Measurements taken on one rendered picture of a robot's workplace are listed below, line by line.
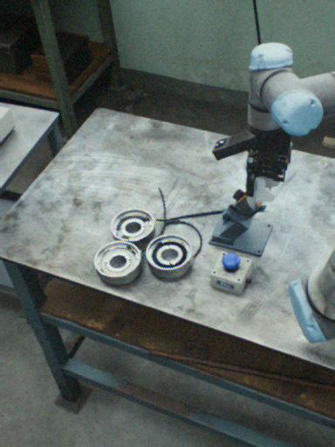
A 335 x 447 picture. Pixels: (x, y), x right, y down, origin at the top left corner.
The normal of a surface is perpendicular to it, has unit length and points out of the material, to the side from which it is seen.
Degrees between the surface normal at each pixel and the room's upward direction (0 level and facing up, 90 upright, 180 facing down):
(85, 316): 0
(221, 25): 90
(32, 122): 0
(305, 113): 85
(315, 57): 90
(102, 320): 0
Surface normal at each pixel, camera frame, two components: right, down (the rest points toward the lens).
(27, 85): -0.08, -0.68
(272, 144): -0.31, 0.64
